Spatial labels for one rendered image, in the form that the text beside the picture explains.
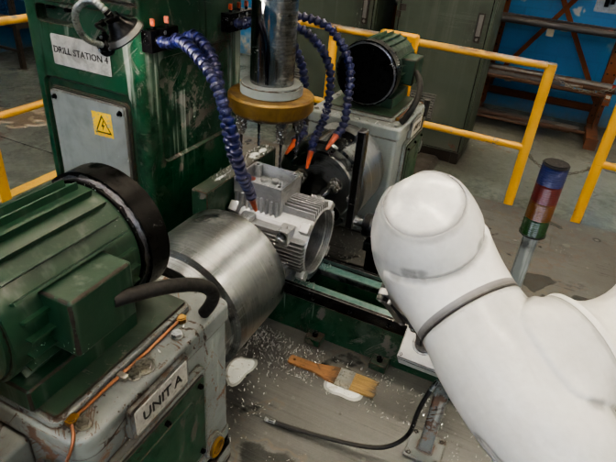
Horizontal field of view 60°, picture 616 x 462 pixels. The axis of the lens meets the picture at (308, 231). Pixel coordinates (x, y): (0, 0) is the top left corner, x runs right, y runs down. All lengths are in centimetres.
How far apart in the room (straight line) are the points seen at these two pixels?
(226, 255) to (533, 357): 59
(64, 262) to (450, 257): 40
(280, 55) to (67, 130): 50
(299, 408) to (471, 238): 74
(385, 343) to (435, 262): 77
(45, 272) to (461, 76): 382
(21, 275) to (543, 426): 49
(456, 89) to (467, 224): 380
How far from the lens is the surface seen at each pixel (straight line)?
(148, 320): 76
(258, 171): 125
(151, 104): 112
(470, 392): 46
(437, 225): 44
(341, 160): 135
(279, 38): 106
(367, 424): 113
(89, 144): 124
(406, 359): 92
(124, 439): 73
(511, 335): 46
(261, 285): 95
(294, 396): 115
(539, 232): 138
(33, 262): 61
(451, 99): 426
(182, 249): 91
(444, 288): 47
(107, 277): 61
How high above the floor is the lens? 167
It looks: 31 degrees down
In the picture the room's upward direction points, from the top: 5 degrees clockwise
